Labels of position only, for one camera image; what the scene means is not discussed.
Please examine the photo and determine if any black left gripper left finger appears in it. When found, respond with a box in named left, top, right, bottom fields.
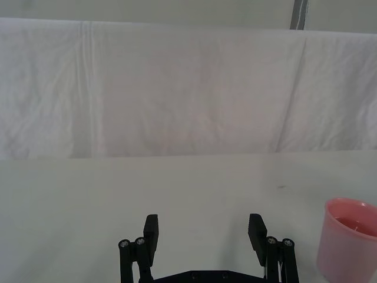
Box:
left=118, top=214, right=160, bottom=283

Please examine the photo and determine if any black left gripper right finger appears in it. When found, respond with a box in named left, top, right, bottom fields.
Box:
left=249, top=213, right=300, bottom=283

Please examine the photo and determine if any white tablecloth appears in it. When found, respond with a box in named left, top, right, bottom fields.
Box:
left=0, top=152, right=377, bottom=283

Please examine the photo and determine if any pink plastic cup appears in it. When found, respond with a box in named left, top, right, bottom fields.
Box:
left=316, top=198, right=377, bottom=282

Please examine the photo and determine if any white curtain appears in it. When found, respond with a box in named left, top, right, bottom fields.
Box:
left=0, top=0, right=377, bottom=162

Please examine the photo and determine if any grey striped post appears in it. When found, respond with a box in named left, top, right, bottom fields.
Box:
left=289, top=0, right=309, bottom=31

